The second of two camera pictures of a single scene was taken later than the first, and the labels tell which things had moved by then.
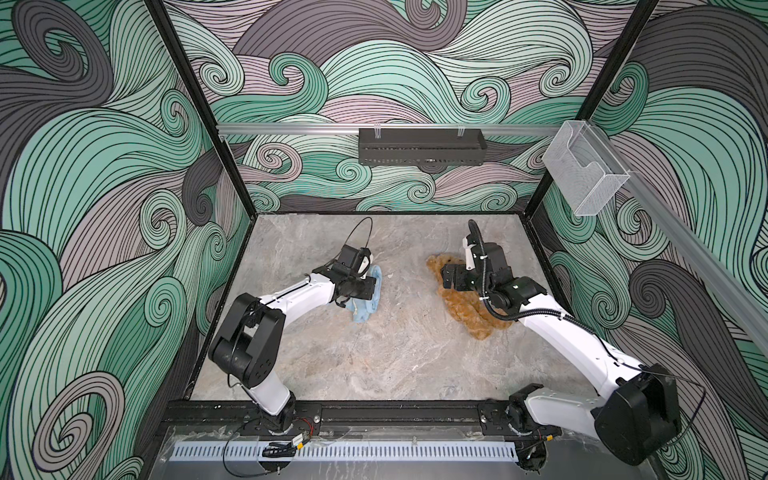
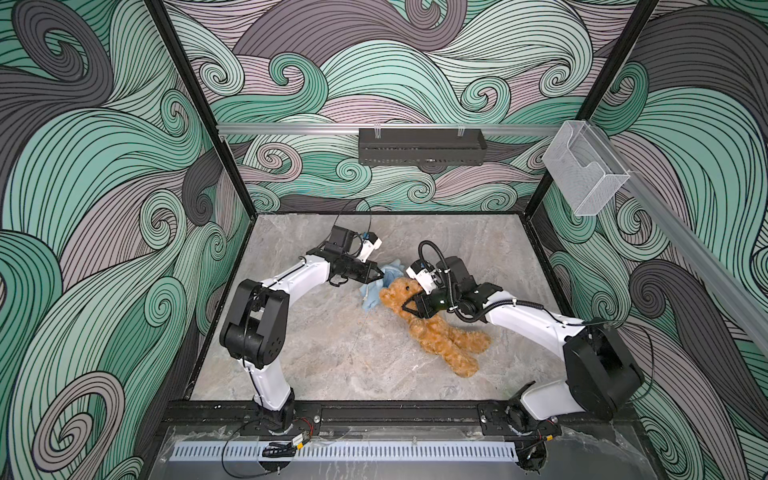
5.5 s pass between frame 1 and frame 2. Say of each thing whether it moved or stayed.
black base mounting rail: stayed
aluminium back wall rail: stayed
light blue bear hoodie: moved
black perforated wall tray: stayed
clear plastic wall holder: stayed
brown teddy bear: moved
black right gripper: moved
